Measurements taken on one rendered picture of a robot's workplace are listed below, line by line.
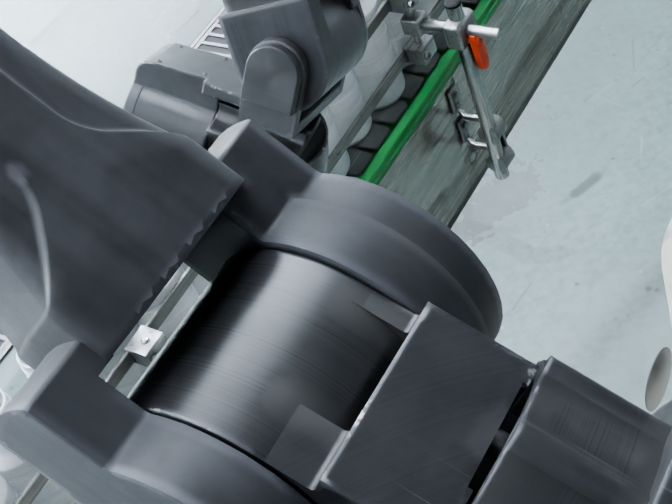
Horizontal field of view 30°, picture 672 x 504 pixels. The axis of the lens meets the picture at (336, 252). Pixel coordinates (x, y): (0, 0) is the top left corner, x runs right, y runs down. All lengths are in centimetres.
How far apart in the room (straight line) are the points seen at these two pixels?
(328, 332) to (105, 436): 6
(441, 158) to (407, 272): 105
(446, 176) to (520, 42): 20
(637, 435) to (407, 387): 6
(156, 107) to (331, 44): 13
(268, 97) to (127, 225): 40
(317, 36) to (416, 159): 63
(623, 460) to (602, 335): 203
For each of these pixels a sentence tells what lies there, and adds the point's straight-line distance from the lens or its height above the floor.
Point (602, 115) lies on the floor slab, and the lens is 271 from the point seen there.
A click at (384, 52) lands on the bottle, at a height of 107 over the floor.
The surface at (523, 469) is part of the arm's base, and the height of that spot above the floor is 160.
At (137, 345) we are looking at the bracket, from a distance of 104.
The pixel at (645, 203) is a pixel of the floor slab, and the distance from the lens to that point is 252.
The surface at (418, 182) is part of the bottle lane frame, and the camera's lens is 134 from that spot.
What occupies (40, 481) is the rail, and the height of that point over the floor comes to 111.
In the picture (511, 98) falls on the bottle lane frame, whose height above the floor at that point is 86.
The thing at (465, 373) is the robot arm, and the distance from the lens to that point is 30.
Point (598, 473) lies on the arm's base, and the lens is 29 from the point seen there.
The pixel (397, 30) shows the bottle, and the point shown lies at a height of 105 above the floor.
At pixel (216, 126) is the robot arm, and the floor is 138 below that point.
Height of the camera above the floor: 184
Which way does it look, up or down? 45 degrees down
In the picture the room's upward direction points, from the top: 25 degrees counter-clockwise
